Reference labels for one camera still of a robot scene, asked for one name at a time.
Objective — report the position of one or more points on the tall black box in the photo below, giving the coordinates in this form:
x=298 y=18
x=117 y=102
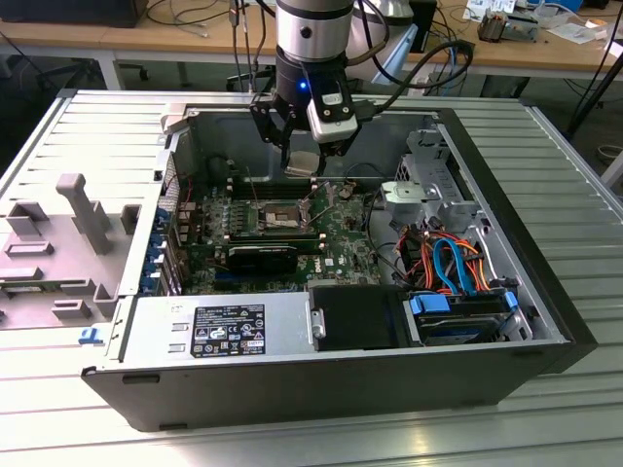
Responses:
x=423 y=24

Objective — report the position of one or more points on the grey parts rack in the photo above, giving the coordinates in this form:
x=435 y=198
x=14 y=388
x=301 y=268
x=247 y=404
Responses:
x=58 y=272

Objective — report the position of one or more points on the black graphics card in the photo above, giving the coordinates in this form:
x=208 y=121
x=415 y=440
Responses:
x=263 y=260

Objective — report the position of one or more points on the round coin battery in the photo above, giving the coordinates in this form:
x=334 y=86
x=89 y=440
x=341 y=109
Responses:
x=346 y=190

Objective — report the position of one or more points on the black power supply label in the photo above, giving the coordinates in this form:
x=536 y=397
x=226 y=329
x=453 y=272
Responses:
x=229 y=331

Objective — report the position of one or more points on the blue card retainer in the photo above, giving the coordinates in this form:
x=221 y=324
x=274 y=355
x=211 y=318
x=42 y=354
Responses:
x=156 y=243

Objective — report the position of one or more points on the small silver metal latch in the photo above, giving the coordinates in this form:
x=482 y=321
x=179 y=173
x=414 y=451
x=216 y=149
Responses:
x=318 y=323

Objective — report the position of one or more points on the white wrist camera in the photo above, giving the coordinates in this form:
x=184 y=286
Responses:
x=336 y=126

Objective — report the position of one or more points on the CPU socket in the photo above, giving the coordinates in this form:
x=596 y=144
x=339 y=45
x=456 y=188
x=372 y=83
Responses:
x=282 y=216

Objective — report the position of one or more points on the green motherboard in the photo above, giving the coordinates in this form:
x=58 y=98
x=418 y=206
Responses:
x=340 y=233

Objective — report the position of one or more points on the blue expansion slot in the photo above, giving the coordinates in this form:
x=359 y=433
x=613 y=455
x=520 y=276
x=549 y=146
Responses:
x=243 y=284

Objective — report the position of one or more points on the hard disk in blue carrier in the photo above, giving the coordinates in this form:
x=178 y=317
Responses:
x=428 y=305

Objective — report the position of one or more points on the grey power supply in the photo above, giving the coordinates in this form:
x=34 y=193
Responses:
x=156 y=335

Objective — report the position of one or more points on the wooden desk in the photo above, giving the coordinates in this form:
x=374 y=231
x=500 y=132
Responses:
x=73 y=39

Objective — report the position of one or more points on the metal disk bay cage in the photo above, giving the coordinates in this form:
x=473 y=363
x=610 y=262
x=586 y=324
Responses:
x=428 y=155

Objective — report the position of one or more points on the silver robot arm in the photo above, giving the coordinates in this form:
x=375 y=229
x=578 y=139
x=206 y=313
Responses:
x=311 y=29

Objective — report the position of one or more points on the small electronic device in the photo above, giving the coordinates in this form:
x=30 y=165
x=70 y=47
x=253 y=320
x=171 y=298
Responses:
x=491 y=26

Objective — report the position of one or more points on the wide black box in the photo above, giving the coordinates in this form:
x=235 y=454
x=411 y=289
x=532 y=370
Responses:
x=73 y=12

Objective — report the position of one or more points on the green RAM stick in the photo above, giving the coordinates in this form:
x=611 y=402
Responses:
x=22 y=289

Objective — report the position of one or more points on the black RAM slot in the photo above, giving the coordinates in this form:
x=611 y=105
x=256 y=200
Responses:
x=272 y=237
x=272 y=179
x=272 y=190
x=272 y=185
x=272 y=196

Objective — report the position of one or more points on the white printed boxes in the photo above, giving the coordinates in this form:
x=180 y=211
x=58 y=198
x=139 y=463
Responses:
x=487 y=7

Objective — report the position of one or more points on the black open PC case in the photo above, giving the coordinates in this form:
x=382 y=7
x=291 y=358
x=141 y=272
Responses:
x=292 y=389

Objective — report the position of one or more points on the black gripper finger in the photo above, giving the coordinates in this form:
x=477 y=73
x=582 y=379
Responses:
x=272 y=121
x=343 y=148

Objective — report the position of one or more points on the silver CPU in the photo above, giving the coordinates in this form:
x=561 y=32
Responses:
x=302 y=163

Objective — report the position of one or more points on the white board sticker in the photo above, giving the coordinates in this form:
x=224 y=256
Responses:
x=330 y=262

